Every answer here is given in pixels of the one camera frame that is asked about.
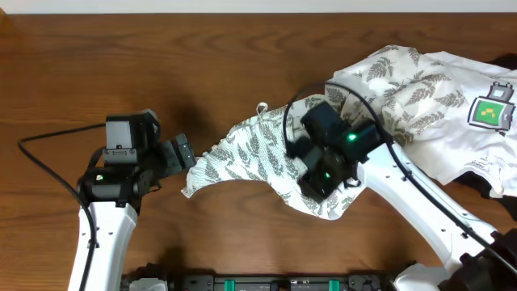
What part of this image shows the white fern-print dress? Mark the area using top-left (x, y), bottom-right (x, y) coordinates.
top-left (182, 44), bottom-right (465, 220)

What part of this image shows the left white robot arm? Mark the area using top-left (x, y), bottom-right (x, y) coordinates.
top-left (68, 133), bottom-right (195, 290)

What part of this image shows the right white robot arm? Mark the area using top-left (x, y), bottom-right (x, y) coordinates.
top-left (286, 122), bottom-right (516, 290)

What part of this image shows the white t-shirt with pixel graphic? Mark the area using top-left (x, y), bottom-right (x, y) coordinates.
top-left (404, 52), bottom-right (516, 195)

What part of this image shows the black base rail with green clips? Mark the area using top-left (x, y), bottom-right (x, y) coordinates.
top-left (120, 264), bottom-right (395, 291)

